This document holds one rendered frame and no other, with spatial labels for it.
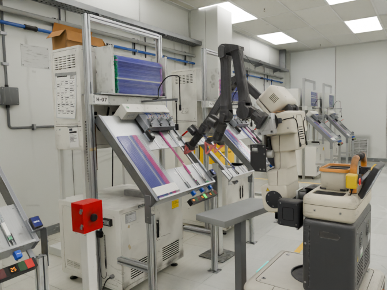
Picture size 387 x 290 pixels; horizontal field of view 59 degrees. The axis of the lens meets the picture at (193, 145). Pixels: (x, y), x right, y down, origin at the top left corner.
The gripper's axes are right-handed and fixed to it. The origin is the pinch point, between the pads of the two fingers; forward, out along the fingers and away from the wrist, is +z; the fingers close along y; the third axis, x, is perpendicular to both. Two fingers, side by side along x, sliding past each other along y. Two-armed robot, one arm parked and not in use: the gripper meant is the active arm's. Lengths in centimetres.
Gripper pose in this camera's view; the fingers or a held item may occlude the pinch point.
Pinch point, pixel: (185, 153)
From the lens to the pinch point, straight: 262.5
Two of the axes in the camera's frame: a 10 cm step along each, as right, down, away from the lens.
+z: -5.6, 7.2, 4.1
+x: 6.3, 6.9, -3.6
